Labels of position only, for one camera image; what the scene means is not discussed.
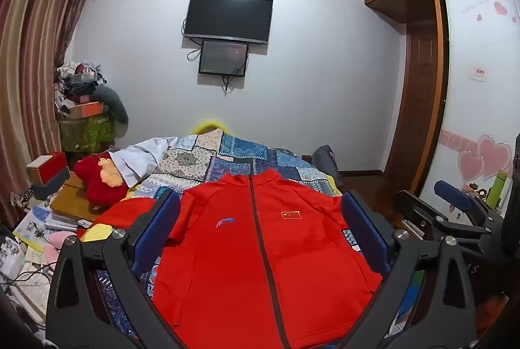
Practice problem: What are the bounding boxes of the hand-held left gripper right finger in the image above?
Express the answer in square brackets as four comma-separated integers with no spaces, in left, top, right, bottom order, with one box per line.
[340,190,477,349]

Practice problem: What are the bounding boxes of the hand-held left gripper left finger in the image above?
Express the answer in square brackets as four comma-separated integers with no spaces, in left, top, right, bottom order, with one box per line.
[45,188,184,349]

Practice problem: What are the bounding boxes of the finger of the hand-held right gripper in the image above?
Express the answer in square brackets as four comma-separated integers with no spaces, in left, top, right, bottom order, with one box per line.
[396,190,494,248]
[433,180,504,228]

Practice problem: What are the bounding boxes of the red zip jacket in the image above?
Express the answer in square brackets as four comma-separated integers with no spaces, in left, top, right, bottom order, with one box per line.
[152,169,384,349]

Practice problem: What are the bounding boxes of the pile of clothes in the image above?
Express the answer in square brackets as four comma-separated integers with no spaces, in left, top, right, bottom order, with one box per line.
[54,61,107,114]

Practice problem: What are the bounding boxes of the red cloth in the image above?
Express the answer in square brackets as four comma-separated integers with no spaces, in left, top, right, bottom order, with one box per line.
[86,198,157,241]

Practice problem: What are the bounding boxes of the green bottle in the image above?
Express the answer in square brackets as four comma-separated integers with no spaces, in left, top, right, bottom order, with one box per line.
[485,170,509,210]

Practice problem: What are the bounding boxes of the white cloth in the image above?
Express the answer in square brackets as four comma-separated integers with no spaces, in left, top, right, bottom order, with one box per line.
[111,135,180,188]

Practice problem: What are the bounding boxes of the grey hanging cloth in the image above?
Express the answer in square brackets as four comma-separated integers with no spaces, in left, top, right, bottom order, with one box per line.
[311,145,344,192]

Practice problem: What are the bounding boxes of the red plush toy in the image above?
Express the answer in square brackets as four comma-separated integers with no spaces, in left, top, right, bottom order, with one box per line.
[73,154,129,212]

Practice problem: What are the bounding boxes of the brown cardboard box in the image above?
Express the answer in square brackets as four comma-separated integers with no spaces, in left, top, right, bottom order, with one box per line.
[49,173,107,222]

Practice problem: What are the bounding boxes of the stack of books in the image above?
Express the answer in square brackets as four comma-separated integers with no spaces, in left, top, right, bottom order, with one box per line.
[44,211,83,233]

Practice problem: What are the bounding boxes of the wooden door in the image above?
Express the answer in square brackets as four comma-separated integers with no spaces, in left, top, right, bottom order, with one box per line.
[384,18,438,196]

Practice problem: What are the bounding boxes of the pink object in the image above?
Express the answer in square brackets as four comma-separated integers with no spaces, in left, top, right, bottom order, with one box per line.
[42,233,74,265]

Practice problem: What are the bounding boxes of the blue patchwork blanket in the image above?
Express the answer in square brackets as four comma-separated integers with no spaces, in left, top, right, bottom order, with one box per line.
[95,129,427,343]

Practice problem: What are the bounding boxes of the yellow curved headboard object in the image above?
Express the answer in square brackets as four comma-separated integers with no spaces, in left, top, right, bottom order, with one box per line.
[192,119,230,137]

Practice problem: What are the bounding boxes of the white sliding door with hearts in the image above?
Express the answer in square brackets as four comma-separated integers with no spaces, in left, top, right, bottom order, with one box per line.
[418,0,520,208]

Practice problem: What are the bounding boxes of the green patterned cloth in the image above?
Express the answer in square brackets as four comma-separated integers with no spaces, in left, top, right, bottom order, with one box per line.
[59,115,117,153]

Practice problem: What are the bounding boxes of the grey box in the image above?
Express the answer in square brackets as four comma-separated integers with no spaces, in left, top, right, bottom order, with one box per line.
[32,166,72,200]

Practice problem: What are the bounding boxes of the red storage box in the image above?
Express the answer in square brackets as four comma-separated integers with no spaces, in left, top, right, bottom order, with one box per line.
[26,151,69,186]

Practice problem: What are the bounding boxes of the grey long pillow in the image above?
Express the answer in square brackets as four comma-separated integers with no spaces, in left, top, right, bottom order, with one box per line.
[93,86,130,126]

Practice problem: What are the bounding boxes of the loose printed papers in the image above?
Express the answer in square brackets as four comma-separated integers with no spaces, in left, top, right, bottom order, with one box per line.
[11,207,54,253]

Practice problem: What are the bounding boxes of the orange box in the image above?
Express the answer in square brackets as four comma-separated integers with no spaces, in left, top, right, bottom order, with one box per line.
[66,101,105,119]

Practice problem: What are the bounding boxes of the small black monitor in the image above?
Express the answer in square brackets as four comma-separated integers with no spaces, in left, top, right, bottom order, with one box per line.
[198,40,250,78]

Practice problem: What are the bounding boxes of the striped brown curtain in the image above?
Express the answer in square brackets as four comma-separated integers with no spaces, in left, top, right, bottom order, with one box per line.
[0,0,103,220]

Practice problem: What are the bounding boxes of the black monitor cable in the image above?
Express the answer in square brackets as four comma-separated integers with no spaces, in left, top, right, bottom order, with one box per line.
[220,73,241,96]

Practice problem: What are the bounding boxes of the black wall television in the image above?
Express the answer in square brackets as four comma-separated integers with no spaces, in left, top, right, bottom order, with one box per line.
[183,0,274,46]

